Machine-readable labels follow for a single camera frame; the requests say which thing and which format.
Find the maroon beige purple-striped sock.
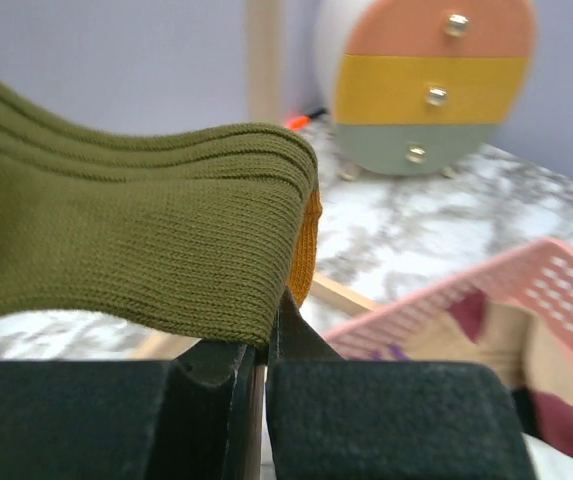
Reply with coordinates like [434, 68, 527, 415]
[371, 289, 573, 457]

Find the orange marker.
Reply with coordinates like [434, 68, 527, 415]
[285, 108, 327, 131]

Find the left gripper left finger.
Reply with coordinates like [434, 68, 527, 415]
[0, 342, 256, 479]

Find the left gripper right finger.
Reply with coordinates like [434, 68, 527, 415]
[266, 290, 535, 479]

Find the olive striped sock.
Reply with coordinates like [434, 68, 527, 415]
[0, 83, 321, 346]

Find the white sock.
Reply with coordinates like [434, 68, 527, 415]
[522, 434, 573, 480]

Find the wooden clothes rack frame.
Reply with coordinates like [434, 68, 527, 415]
[130, 0, 377, 361]

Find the white round drawer cabinet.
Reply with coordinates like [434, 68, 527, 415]
[314, 0, 536, 179]

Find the pink plastic basket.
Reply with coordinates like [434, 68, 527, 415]
[325, 238, 573, 369]

